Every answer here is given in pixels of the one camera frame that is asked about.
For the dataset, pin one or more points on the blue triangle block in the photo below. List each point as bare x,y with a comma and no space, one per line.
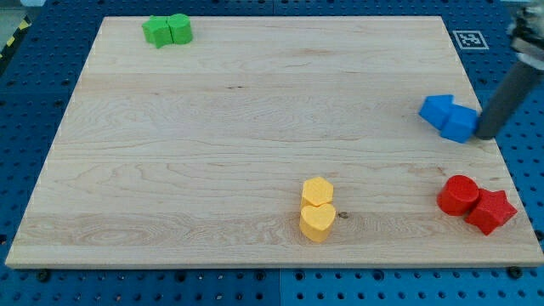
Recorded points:
436,109

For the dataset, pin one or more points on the blue cube block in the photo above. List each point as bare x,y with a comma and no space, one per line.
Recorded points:
460,124

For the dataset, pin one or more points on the wooden board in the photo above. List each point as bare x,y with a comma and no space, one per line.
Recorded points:
194,156

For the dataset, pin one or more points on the yellow hexagon block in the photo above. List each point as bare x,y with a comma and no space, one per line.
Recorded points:
316,192

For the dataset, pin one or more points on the yellow heart block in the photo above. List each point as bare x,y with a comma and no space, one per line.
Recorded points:
316,222

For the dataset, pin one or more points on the green rounded block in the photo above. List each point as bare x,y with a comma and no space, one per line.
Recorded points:
180,28

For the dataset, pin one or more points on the green star block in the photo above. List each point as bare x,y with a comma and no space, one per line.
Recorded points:
157,31

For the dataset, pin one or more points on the red cylinder block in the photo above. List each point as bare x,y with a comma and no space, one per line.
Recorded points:
458,195

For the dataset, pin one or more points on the white fiducial marker tag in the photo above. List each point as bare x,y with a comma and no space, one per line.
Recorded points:
470,40

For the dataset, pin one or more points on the red star block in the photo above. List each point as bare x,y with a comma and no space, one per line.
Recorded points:
493,210

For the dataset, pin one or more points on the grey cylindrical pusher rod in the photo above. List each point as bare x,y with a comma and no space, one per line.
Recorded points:
521,79

